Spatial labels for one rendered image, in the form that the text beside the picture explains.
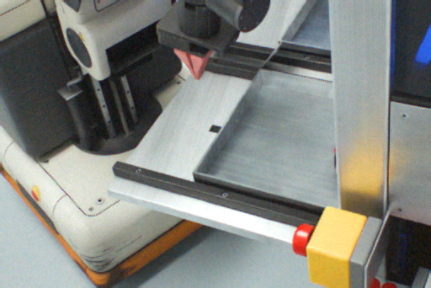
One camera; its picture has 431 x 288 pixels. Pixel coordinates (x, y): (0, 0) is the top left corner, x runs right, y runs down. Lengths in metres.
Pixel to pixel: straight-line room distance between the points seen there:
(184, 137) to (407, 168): 0.50
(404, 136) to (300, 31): 0.64
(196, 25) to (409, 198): 0.35
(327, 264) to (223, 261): 1.30
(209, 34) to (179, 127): 0.32
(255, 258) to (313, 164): 1.03
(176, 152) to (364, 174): 0.43
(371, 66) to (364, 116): 0.07
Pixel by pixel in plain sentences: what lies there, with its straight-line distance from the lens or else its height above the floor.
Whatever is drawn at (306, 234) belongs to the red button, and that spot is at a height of 1.01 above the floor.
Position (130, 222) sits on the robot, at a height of 0.24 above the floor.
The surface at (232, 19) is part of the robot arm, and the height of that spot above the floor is 1.22.
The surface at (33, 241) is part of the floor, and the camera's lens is 2.44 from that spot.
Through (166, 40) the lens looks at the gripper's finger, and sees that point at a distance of 1.06.
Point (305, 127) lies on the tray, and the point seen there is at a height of 0.88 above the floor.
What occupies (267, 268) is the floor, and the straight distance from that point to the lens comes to 2.20.
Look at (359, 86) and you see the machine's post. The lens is 0.84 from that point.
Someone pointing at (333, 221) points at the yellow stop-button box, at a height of 1.03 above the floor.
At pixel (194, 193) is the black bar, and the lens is 1.19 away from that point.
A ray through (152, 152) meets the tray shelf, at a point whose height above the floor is 0.88.
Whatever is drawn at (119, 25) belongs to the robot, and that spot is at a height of 0.79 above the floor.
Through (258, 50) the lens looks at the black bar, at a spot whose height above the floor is 0.90.
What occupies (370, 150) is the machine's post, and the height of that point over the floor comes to 1.12.
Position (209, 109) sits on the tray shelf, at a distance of 1.34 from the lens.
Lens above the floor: 1.77
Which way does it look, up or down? 44 degrees down
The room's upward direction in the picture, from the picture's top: 11 degrees counter-clockwise
